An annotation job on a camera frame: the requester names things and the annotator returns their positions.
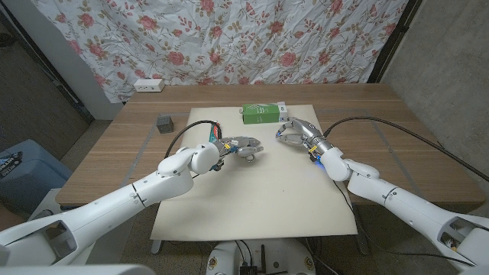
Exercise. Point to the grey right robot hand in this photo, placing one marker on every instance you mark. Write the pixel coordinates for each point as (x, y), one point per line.
(303, 133)

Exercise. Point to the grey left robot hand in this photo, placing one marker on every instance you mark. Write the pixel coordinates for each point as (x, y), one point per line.
(240, 146)

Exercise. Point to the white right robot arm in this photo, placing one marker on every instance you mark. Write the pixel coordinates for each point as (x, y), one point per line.
(401, 202)

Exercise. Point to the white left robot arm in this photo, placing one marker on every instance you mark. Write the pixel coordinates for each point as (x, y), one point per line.
(114, 210)

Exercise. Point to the silver padlock with blue base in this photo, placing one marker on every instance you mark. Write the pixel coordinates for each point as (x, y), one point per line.
(250, 160)

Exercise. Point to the green red toothpaste tube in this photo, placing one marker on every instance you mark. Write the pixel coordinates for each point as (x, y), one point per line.
(215, 133)

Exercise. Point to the green and white carton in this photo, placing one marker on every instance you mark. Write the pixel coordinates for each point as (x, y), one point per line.
(261, 114)

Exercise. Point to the cream table mat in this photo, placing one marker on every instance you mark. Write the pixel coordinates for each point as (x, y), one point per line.
(260, 191)

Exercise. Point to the dark grey cube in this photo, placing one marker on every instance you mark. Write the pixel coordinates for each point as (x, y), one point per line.
(164, 124)

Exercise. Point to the floral backdrop cloth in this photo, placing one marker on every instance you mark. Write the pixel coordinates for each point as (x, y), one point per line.
(229, 38)

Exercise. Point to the white power strip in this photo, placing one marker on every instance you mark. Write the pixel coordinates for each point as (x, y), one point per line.
(149, 85)

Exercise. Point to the grey table leg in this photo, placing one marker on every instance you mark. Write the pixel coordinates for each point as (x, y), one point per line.
(362, 233)
(156, 246)

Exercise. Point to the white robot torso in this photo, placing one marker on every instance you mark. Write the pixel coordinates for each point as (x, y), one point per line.
(282, 256)

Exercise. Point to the black backdrop stand pole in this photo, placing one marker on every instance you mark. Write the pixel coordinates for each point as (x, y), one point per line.
(393, 38)

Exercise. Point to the white floor platform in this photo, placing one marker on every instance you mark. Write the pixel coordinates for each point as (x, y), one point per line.
(46, 206)

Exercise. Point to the blue plastic bin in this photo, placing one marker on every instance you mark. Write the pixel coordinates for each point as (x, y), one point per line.
(30, 172)

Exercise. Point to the black metal frame bar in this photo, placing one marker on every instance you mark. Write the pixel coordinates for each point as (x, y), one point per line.
(38, 55)

